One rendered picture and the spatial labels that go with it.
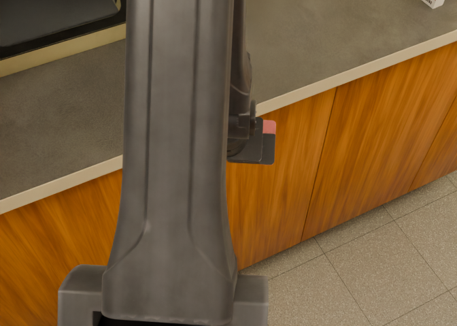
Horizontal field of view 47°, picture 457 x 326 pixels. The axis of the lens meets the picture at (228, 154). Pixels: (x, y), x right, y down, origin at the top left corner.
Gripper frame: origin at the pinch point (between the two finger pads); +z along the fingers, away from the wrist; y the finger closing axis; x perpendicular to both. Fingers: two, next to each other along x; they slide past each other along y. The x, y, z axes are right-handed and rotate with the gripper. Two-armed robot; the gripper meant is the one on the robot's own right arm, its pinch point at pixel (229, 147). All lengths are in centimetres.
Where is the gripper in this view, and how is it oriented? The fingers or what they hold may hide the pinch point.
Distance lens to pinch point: 86.0
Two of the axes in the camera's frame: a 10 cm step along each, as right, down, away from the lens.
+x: -0.6, 9.9, -1.4
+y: -10.0, -0.5, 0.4
